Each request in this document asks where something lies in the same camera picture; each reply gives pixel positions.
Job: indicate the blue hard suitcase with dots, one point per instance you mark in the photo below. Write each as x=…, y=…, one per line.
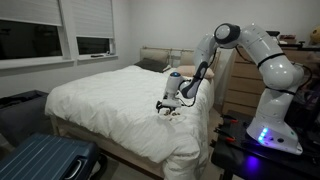
x=43, y=156

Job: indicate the narrow window with blind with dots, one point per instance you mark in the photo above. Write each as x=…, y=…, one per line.
x=93, y=36

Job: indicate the wooden dresser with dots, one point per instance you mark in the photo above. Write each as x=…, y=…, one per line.
x=243, y=83

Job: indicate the black office chair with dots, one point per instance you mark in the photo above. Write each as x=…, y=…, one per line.
x=305, y=106

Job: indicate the dark grey ottoman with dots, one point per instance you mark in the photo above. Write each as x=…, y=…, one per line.
x=23, y=113

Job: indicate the beige padded headboard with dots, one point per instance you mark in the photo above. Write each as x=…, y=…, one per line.
x=156, y=54

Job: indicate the stack of books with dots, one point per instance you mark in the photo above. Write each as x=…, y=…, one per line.
x=287, y=39

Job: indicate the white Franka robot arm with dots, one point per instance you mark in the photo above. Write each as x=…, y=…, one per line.
x=266, y=66

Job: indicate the wide window with blind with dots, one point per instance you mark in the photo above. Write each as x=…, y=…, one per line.
x=30, y=33

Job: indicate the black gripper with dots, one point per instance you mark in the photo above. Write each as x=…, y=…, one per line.
x=169, y=105

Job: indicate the wooden bed frame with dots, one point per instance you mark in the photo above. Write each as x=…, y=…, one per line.
x=100, y=141

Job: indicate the white quilted duvet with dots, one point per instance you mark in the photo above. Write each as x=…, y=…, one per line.
x=126, y=106

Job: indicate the dark grey pillow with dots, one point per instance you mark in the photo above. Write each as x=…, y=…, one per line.
x=151, y=65

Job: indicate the black remote control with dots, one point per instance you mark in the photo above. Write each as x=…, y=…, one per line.
x=97, y=55

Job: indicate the black robot table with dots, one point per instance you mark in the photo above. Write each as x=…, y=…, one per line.
x=263, y=156

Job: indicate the red black clamp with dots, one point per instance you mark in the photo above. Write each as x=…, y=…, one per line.
x=229, y=118
x=225, y=135

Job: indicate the yellow plush toy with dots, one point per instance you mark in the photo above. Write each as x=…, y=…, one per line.
x=315, y=36

